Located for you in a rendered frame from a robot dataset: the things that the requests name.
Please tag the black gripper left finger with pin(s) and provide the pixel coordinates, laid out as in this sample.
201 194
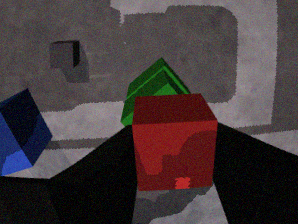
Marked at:
99 189

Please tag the green block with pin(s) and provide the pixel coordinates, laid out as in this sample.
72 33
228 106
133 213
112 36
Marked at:
157 67
161 84

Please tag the red block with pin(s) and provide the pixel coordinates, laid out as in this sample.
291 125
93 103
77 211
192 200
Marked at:
174 141

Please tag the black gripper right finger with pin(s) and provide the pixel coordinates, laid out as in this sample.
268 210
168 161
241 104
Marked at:
256 182

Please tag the blue block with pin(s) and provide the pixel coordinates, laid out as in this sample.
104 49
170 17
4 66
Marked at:
23 133

